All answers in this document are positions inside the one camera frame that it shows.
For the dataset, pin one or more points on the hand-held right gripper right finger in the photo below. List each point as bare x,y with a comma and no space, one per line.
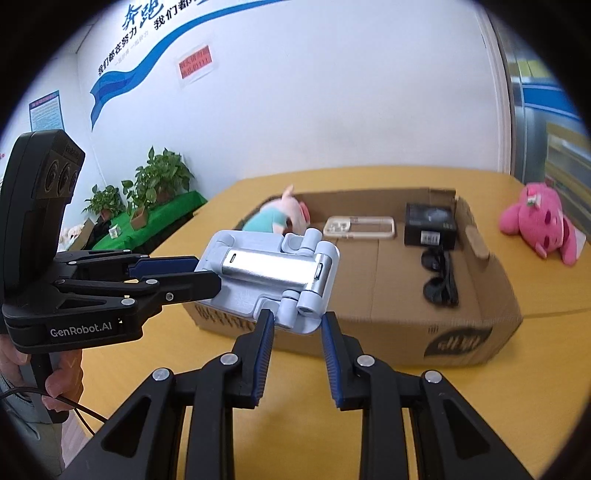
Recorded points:
330,364

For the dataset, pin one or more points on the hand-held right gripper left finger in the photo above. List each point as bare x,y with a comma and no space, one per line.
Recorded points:
264,360

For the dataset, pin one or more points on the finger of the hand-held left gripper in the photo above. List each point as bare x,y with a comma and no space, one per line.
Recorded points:
203,284
166,265

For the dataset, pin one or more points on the silver folding phone stand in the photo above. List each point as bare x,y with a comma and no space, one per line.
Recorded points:
268,267

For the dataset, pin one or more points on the brown cardboard box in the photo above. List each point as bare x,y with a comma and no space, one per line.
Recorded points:
392,332

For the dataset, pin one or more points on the pink pig plush teal outfit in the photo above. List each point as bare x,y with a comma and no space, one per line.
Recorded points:
272,214

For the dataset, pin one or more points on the clear phone case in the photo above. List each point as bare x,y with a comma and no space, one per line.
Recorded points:
337,226

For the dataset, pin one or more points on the black sunglasses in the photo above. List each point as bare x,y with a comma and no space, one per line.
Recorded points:
434,263

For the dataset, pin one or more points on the small black box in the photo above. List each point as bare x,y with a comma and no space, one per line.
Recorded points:
429,226

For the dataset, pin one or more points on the wooden desktop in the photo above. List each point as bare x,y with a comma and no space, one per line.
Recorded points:
531,346

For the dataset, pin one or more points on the person's left hand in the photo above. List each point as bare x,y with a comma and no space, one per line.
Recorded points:
64,378

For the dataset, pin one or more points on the white plush toy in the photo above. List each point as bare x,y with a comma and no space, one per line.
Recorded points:
69,235

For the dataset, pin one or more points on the small white cube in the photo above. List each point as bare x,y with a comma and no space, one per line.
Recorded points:
114,230

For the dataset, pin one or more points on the medium potted green plant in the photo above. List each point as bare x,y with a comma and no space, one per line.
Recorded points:
138,203

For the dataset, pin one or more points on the small potted green plant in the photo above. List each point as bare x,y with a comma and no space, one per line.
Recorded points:
104,201

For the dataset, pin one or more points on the large potted green plant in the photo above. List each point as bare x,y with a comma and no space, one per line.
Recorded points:
164,170

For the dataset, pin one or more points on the bright pink plush toy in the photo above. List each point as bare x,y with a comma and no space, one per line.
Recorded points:
545,221

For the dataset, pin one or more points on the glass partition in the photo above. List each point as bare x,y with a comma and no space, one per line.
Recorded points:
554,147

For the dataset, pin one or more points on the blue banner on glass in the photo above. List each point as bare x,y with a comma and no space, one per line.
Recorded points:
545,92

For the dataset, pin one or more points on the blue wall poster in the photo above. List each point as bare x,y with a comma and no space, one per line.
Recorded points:
44,110

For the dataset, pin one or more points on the blue wave wall decal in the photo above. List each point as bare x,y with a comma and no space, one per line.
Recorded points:
120,78

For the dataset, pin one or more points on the red and white wall sign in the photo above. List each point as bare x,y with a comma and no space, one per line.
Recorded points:
196,62

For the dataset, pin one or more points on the white door frame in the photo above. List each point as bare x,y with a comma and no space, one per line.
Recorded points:
496,92

